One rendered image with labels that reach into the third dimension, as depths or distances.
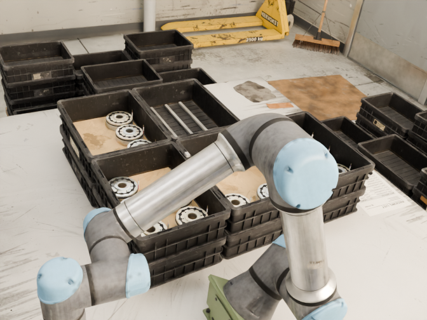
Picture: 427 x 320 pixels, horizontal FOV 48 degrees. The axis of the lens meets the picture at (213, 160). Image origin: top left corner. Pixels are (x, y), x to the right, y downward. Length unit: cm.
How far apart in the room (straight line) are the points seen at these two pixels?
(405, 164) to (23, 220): 204
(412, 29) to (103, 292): 401
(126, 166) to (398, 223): 103
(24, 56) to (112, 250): 246
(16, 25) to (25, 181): 296
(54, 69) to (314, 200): 235
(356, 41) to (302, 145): 421
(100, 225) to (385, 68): 406
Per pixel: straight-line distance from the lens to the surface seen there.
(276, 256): 124
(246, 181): 169
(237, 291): 127
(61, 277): 86
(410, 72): 462
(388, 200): 202
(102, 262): 91
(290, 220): 95
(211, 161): 96
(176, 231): 134
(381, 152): 294
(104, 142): 184
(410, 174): 283
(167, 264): 143
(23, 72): 301
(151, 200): 96
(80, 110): 195
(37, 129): 218
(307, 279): 108
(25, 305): 150
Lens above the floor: 187
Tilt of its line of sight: 36 degrees down
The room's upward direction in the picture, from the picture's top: 7 degrees clockwise
